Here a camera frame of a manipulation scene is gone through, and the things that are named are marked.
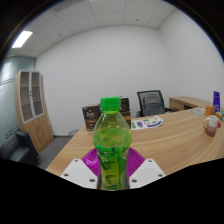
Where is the green drink bottle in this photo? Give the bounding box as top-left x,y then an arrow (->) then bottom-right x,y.
92,96 -> 133,192

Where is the white round-printed paper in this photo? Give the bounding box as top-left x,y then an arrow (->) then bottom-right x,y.
190,106 -> 208,117

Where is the black leather armchair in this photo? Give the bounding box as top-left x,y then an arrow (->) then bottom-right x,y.
0,130 -> 41,167

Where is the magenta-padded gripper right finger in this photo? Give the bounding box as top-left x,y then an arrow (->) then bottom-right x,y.
126,147 -> 167,190

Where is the purple standing pouch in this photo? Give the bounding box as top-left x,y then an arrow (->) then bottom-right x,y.
212,90 -> 222,113

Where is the white and brown mug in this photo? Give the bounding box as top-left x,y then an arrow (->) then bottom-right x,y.
203,114 -> 220,138

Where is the white printed leaflet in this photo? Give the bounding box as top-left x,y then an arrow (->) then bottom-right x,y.
130,115 -> 164,131

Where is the grey waste bin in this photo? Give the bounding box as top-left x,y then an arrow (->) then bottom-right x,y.
68,129 -> 80,139

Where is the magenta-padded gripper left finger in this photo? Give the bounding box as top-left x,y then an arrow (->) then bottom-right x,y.
60,147 -> 102,190

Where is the wooden side desk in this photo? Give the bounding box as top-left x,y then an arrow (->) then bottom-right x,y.
168,96 -> 214,113

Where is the rectangular ceiling light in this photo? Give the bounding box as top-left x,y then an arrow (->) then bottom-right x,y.
11,30 -> 34,50

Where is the small dark brown box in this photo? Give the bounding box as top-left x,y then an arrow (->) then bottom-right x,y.
81,104 -> 102,132

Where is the wooden cabinet with glass doors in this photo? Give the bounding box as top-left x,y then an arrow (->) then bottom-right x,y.
13,69 -> 54,154

